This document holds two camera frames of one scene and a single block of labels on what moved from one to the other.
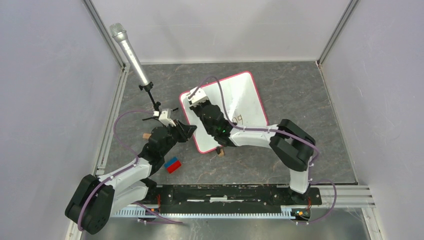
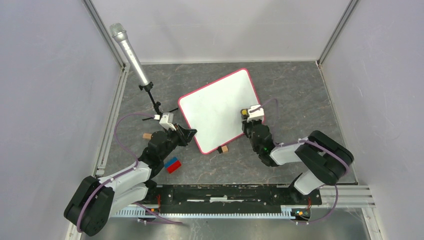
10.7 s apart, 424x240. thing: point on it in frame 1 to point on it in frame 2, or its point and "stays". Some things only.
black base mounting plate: [232, 198] stays
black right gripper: [196, 107] to [245, 124]
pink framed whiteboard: [244, 104] stays
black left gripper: [185, 131] stays
